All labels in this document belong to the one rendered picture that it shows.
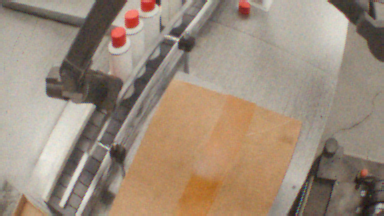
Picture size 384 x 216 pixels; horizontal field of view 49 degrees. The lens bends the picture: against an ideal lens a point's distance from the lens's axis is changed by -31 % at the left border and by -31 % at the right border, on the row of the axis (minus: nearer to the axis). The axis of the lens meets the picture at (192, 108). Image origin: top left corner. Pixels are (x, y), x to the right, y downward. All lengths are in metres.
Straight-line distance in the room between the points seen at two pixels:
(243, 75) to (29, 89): 0.59
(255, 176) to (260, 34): 0.63
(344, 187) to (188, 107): 1.07
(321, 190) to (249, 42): 0.71
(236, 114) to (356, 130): 1.49
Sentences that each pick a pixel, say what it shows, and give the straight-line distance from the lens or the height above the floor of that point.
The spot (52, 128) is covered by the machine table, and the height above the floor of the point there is 0.83.
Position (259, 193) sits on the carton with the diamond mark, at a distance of 0.86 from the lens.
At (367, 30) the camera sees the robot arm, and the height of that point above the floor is 1.45.
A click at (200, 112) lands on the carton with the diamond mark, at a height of 1.12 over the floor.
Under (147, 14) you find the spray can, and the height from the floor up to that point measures 1.05.
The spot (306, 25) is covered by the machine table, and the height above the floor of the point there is 0.83.
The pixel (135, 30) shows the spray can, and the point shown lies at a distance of 1.15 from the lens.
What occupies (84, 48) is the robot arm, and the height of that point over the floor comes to 1.21.
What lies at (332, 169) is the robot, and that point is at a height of 0.28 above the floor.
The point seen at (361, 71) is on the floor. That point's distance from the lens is 2.61.
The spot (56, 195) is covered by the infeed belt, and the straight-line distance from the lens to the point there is 1.15.
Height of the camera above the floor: 1.89
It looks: 56 degrees down
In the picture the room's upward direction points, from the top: straight up
